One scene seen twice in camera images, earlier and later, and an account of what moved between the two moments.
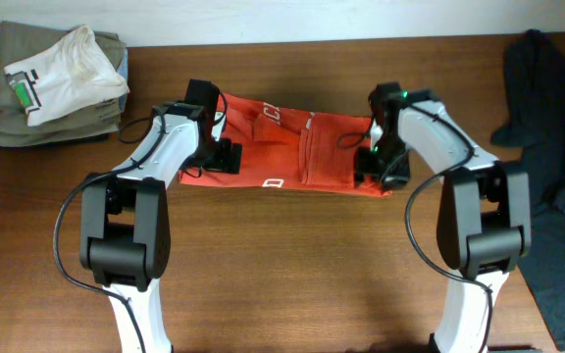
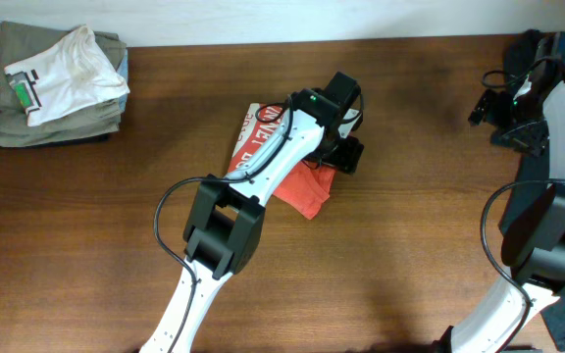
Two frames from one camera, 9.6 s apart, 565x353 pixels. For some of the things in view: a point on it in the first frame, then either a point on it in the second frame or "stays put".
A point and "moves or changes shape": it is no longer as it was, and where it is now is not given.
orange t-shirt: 290,148 moves or changes shape
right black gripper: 390,180 to 533,142
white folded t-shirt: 65,77 stays put
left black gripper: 219,158 to 345,151
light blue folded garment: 124,69 stays put
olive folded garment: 10,127 stays put
